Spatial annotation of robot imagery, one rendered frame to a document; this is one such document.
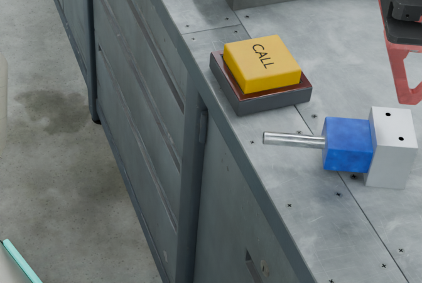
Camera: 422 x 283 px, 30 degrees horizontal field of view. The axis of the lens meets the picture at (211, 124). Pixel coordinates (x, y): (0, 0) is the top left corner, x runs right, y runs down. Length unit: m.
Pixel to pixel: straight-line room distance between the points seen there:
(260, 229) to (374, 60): 0.24
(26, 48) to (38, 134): 0.33
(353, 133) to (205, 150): 0.40
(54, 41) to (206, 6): 1.28
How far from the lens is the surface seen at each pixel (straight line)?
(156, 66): 1.25
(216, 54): 0.81
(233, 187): 1.00
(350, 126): 0.72
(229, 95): 0.78
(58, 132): 1.90
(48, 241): 1.68
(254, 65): 0.77
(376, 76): 0.85
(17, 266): 1.33
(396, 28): 0.57
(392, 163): 0.71
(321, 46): 0.87
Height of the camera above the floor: 1.32
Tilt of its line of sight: 44 degrees down
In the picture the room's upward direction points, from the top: 5 degrees clockwise
